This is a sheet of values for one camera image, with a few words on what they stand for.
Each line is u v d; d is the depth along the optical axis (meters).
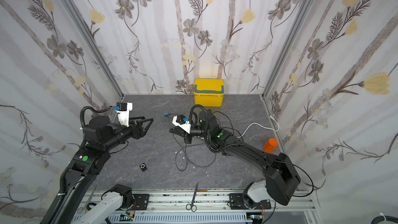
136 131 0.56
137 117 0.64
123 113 0.55
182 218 0.70
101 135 0.46
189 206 0.73
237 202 0.73
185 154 0.90
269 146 0.84
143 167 0.84
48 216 0.37
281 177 0.41
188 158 0.89
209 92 1.04
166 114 1.08
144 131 0.58
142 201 0.74
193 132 0.63
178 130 0.61
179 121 0.57
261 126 1.02
